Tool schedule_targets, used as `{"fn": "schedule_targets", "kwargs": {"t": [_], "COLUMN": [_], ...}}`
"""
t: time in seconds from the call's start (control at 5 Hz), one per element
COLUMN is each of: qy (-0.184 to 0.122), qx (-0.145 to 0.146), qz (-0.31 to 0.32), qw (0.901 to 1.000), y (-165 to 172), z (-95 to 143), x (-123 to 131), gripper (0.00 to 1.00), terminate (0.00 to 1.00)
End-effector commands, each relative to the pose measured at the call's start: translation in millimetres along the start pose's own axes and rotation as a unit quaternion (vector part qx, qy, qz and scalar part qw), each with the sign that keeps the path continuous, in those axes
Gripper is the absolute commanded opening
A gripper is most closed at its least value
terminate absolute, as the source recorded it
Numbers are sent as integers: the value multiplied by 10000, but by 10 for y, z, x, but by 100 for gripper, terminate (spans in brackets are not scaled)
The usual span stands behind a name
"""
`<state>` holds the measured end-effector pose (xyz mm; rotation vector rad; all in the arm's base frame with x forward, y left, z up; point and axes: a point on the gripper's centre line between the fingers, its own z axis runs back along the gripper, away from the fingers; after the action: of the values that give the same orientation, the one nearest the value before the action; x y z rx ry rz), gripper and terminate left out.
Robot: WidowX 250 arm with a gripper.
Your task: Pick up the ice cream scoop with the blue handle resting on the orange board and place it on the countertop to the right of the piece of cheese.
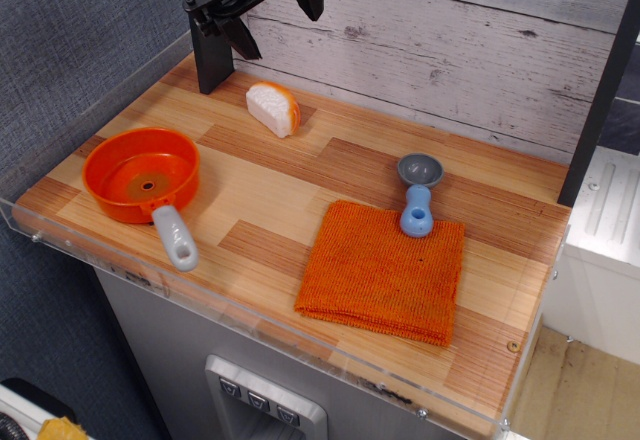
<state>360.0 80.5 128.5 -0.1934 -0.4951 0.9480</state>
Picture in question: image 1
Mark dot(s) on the blue grey toy spoon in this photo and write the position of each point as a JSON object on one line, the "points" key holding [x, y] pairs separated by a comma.
{"points": [[420, 173]]}

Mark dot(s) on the white toy bread slice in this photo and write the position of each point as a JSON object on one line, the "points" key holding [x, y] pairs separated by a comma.
{"points": [[275, 107]]}

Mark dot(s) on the orange folded cloth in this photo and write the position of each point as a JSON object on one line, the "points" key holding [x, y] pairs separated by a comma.
{"points": [[364, 272]]}

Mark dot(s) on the clear acrylic edge guard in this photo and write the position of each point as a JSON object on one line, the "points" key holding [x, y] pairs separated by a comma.
{"points": [[260, 204]]}

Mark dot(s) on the silver dispenser button panel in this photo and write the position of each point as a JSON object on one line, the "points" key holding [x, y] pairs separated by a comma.
{"points": [[252, 407]]}

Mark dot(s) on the grey toy fridge cabinet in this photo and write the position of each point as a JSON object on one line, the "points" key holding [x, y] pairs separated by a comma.
{"points": [[170, 344]]}

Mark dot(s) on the white ridged side surface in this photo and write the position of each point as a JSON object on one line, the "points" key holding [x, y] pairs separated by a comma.
{"points": [[605, 216]]}

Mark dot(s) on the yellow object at corner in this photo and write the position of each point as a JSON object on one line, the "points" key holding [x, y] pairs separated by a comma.
{"points": [[61, 429]]}

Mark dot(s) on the black left vertical post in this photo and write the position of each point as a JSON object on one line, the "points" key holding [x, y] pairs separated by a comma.
{"points": [[213, 59]]}

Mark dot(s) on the black vertical post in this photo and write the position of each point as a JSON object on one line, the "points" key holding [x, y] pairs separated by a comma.
{"points": [[609, 83], [213, 59]]}

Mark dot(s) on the orange toy pan grey handle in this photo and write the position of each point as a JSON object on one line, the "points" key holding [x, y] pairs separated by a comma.
{"points": [[148, 175]]}

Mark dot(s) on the black right vertical post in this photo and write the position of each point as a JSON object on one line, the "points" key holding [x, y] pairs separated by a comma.
{"points": [[609, 83]]}

